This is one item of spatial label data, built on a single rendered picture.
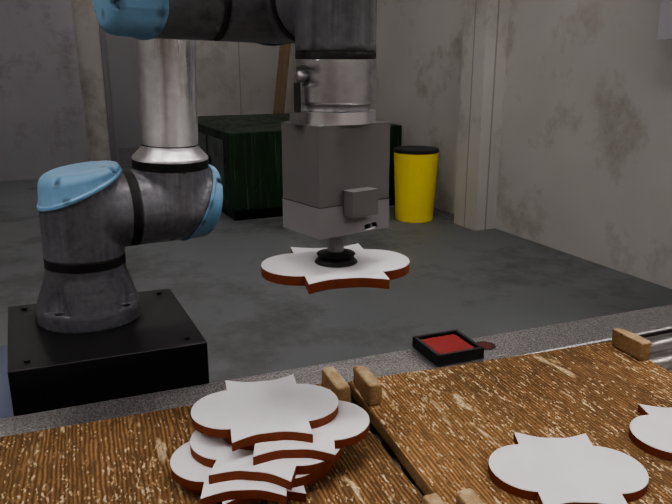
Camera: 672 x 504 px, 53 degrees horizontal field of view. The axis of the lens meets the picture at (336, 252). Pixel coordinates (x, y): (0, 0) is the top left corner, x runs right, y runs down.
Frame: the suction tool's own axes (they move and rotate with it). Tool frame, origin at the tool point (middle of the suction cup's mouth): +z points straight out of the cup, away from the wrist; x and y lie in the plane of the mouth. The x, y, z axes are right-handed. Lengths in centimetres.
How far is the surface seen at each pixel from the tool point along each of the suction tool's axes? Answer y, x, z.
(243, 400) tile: -8.9, 4.1, 13.2
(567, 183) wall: 375, 229, 62
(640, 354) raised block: 44.0, -9.5, 17.4
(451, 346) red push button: 28.5, 10.2, 19.1
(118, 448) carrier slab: -19.8, 11.5, 18.4
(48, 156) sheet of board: 167, 786, 87
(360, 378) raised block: 7.8, 5.5, 16.1
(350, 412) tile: -0.4, -3.0, 14.2
